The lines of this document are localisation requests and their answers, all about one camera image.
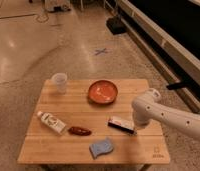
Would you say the boxed eraser red white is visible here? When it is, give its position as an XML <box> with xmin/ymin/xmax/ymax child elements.
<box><xmin>108</xmin><ymin>116</ymin><xmax>135</xmax><ymax>134</ymax></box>

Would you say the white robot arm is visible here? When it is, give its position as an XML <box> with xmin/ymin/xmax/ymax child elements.
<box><xmin>132</xmin><ymin>88</ymin><xmax>200</xmax><ymax>141</ymax></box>

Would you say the orange bowl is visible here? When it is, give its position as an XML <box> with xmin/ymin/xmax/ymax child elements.
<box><xmin>88</xmin><ymin>80</ymin><xmax>118</xmax><ymax>104</ymax></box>

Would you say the wooden folding table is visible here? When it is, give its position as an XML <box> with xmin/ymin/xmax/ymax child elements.
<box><xmin>18</xmin><ymin>79</ymin><xmax>170</xmax><ymax>165</ymax></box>

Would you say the clear plastic cup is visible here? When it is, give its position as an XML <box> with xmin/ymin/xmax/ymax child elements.
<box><xmin>51</xmin><ymin>73</ymin><xmax>67</xmax><ymax>93</ymax></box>

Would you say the dark red sausage toy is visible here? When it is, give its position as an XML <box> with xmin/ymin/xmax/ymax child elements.
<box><xmin>68</xmin><ymin>126</ymin><xmax>91</xmax><ymax>136</ymax></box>

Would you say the white tube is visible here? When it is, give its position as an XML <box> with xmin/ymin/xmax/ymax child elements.
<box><xmin>37</xmin><ymin>111</ymin><xmax>66</xmax><ymax>134</ymax></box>

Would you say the blue sponge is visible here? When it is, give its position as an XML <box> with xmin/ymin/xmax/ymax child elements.
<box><xmin>89</xmin><ymin>138</ymin><xmax>114</xmax><ymax>159</ymax></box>

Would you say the black object on floor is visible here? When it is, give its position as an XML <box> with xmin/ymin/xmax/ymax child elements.
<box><xmin>106</xmin><ymin>17</ymin><xmax>126</xmax><ymax>35</ymax></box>

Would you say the white machine base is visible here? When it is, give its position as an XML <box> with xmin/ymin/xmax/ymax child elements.
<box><xmin>45</xmin><ymin>0</ymin><xmax>70</xmax><ymax>12</ymax></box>

